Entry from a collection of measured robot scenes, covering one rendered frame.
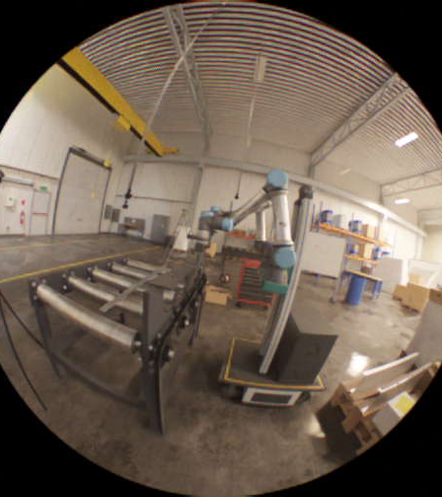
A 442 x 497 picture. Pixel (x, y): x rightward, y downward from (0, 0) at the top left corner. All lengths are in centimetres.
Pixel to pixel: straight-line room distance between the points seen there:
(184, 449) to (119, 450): 43
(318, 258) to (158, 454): 547
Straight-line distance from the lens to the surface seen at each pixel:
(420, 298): 835
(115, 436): 152
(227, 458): 148
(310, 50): 799
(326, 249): 556
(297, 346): 135
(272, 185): 92
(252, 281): 332
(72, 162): 1134
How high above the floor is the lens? 140
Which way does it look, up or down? 5 degrees down
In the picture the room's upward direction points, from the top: 10 degrees clockwise
